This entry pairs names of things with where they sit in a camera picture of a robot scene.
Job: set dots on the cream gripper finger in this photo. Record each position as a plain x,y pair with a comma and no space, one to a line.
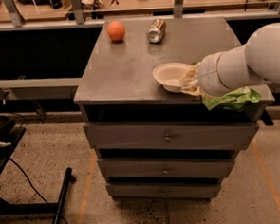
191,87
190,74

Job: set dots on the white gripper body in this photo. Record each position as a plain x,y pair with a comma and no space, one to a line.
209,74

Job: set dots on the white paper bowl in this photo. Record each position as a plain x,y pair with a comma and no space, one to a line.
169,76

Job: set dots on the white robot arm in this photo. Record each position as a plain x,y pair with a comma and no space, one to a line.
254,63

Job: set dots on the green rice chip bag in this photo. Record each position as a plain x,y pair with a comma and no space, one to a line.
235,100

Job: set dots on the silver soda can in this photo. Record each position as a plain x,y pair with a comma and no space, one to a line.
156,31

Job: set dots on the grey drawer cabinet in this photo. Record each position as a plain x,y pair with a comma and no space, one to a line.
153,143

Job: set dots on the orange fruit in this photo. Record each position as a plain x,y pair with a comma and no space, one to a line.
116,31

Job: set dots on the black stand base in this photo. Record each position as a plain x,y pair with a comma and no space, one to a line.
34,182

